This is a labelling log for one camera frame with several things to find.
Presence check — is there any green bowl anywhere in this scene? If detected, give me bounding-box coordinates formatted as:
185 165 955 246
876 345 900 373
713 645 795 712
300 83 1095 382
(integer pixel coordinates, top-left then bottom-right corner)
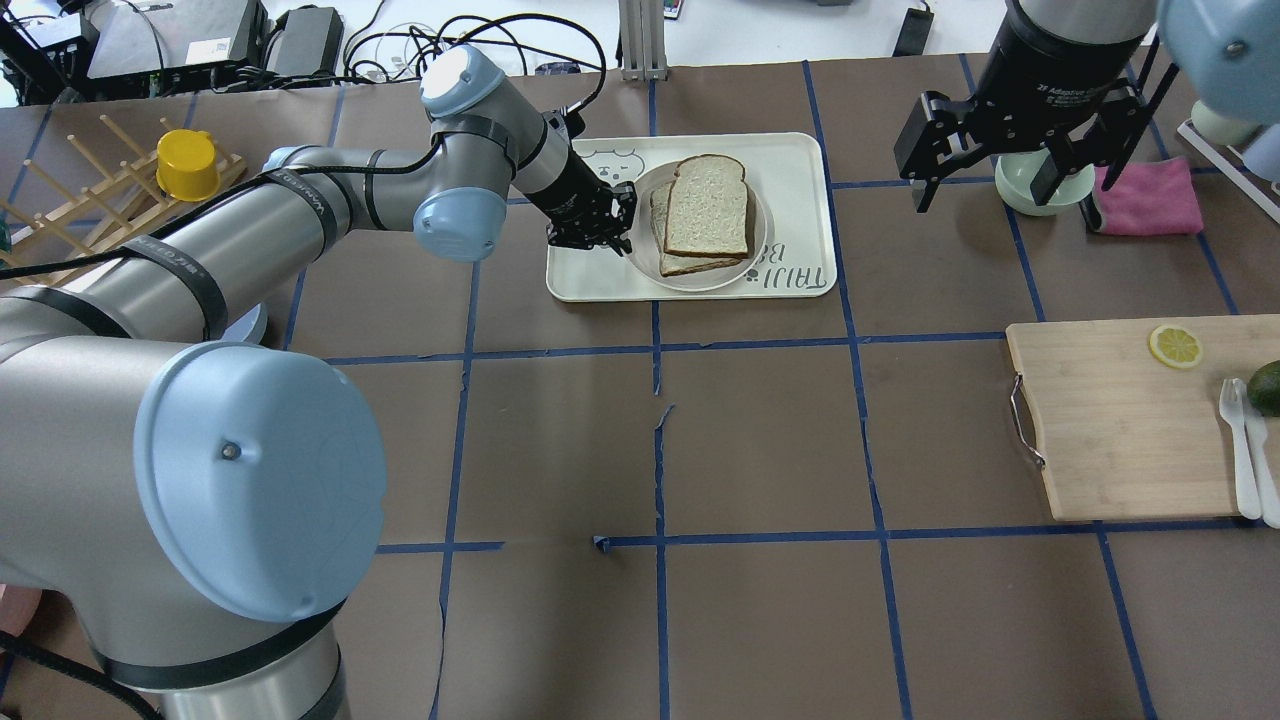
995 149 1096 217

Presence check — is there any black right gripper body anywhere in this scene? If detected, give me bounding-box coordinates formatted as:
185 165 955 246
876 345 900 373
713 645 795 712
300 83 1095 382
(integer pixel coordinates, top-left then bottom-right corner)
893 20 1179 186

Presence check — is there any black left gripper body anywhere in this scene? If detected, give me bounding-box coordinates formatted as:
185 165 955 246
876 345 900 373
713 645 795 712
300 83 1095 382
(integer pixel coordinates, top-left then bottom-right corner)
535 160 637 251

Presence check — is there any lemon slice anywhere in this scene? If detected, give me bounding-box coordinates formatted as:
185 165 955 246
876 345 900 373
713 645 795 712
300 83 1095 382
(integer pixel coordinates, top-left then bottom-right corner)
1147 324 1204 370

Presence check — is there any white plastic fork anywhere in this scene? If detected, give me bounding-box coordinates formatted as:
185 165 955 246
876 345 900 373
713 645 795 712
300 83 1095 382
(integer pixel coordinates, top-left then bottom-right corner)
1219 378 1262 520

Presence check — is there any black power adapter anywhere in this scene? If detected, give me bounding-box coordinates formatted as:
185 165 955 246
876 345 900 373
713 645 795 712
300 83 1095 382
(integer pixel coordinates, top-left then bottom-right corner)
264 5 344 77

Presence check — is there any blue bowl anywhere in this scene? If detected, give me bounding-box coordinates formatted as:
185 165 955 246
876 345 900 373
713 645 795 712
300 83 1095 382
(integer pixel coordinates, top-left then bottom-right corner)
221 304 269 345

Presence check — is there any wooden cutting board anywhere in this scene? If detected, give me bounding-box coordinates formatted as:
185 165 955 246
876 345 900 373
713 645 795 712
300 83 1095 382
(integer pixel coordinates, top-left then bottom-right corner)
1005 314 1279 521

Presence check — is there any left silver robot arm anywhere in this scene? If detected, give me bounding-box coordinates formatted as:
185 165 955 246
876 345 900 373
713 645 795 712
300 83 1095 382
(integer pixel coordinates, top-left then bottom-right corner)
3 183 911 719

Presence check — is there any yellow mug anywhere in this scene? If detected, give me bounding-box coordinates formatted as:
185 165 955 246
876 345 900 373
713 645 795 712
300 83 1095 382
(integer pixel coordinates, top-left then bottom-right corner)
155 129 221 202

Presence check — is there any white plastic knife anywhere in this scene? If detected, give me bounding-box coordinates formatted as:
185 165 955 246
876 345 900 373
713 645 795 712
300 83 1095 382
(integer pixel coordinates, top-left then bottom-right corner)
1234 378 1279 530

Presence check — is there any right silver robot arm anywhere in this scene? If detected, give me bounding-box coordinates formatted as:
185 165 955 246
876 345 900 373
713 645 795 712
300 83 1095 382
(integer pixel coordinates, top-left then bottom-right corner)
893 1 1279 213

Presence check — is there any avocado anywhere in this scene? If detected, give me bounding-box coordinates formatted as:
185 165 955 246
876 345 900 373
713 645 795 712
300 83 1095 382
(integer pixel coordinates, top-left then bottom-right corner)
1245 360 1280 418

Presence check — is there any cream bear serving tray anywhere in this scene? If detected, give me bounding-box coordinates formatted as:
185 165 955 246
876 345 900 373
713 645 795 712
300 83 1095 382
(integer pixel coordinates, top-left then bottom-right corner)
547 132 838 302

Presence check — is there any aluminium frame post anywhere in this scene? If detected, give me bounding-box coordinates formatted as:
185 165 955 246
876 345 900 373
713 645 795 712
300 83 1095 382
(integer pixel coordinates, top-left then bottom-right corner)
618 0 669 81

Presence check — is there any black computer box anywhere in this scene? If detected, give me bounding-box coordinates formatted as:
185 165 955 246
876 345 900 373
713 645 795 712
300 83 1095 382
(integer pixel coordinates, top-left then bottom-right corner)
87 1 268 81

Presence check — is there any white round plate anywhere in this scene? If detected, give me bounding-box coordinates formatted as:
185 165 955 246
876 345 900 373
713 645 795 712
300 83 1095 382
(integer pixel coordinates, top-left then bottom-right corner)
627 161 772 292

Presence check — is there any bread slice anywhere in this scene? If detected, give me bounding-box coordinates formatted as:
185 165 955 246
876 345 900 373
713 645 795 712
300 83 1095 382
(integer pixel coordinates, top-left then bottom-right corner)
649 181 741 277
663 154 749 260

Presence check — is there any wooden mug rack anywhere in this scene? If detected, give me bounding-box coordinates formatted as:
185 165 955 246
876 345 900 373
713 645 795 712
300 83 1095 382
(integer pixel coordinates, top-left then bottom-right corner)
1 114 246 268

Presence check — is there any pink cloth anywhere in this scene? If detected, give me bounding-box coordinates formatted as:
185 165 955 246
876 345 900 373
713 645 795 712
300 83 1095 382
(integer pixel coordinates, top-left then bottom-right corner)
1078 158 1204 237

